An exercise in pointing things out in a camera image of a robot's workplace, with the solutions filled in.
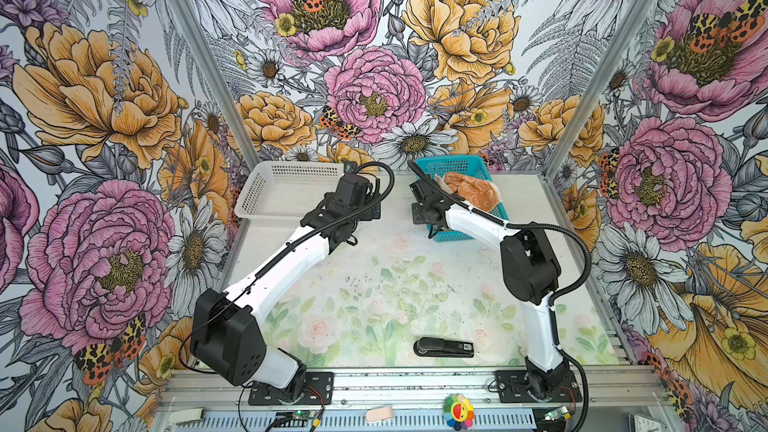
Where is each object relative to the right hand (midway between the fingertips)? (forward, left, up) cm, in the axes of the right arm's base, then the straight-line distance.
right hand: (426, 218), depth 100 cm
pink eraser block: (-52, +15, -6) cm, 54 cm away
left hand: (-7, +21, +16) cm, 27 cm away
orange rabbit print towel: (+11, -21, -2) cm, 23 cm away
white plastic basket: (+19, +52, -5) cm, 56 cm away
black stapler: (-39, 0, -3) cm, 39 cm away
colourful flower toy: (-52, -3, -6) cm, 52 cm away
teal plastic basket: (+25, -19, 0) cm, 31 cm away
